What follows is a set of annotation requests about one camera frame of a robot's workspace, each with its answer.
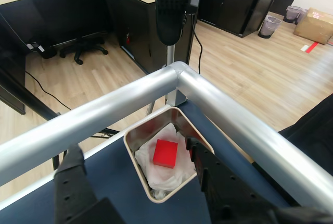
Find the black fabric cover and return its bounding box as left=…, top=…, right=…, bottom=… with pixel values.
left=277, top=95, right=333, bottom=164

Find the brown cardboard box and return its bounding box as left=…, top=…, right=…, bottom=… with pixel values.
left=293, top=7, right=333, bottom=45

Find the black power strip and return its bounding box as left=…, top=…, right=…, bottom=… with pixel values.
left=25, top=41, right=58, bottom=60

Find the beige metal box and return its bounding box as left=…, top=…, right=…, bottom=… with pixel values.
left=123, top=106, right=215, bottom=204

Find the silver stand pole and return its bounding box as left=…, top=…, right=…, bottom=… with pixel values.
left=162, top=43, right=187, bottom=106

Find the black floor cable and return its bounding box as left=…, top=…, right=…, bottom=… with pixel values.
left=24, top=70, right=72, bottom=111

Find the silver aluminium frame pipe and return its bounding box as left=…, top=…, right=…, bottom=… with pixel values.
left=0, top=66, right=180, bottom=187
left=178, top=67, right=333, bottom=213

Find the black webcam cable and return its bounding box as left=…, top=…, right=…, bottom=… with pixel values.
left=191, top=13, right=204, bottom=75

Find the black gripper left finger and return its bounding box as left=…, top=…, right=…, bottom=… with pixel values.
left=53, top=144, right=123, bottom=224

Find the black stand leg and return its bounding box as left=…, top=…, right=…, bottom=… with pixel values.
left=0, top=67, right=118, bottom=139

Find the red floor tape strip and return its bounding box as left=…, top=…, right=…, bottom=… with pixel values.
left=305, top=41, right=321, bottom=54

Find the black office cabinet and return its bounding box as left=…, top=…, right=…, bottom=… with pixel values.
left=197, top=0, right=287, bottom=39

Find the grey mesh waste bin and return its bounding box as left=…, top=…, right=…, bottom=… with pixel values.
left=258, top=15, right=283, bottom=39
left=283, top=5, right=304, bottom=23

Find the red cube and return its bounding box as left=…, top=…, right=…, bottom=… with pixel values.
left=152, top=139, right=179, bottom=169

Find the black office chair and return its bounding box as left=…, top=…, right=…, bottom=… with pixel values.
left=29, top=0, right=109, bottom=65

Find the silver pipe corner joint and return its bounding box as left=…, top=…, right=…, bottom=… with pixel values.
left=163, top=61, right=200, bottom=92

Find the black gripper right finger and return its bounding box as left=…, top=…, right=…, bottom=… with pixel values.
left=185, top=137, right=286, bottom=224

